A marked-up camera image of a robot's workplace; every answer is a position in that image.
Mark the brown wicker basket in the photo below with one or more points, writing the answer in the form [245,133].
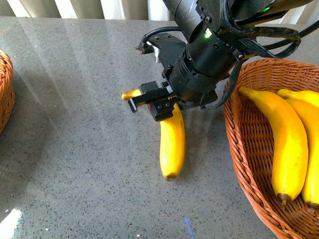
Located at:
[7,94]
[251,145]

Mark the brown wicker basket left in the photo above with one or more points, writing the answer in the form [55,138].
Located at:
[7,94]

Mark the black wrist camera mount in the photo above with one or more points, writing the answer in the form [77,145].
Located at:
[166,48]

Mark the white pleated curtain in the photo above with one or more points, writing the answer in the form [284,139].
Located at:
[88,9]

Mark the brown wicker basket right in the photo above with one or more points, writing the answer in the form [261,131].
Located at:
[251,145]

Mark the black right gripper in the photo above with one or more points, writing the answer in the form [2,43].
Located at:
[161,100]

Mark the yellow banana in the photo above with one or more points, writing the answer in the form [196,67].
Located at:
[308,96]
[290,159]
[309,115]
[172,143]

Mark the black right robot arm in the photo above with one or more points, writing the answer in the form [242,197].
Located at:
[202,55]

